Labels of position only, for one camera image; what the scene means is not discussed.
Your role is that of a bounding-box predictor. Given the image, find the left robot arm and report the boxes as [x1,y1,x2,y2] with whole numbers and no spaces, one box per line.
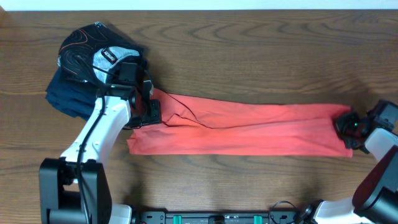
[39,62,161,223]

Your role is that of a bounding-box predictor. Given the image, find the black patterned folded garment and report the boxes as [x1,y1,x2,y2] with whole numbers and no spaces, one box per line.
[58,22,144,87]

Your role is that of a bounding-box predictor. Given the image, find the red soccer t-shirt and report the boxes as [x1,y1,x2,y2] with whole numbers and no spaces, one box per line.
[127,89,353,157]

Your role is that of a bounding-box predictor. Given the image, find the navy blue folded garment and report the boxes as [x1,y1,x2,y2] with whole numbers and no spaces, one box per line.
[45,57,149,121]

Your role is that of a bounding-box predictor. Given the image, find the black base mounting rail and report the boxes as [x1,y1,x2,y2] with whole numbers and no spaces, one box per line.
[131,210,299,224]

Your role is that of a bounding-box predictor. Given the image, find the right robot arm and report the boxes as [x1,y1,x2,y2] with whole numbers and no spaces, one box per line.
[294,100,397,224]

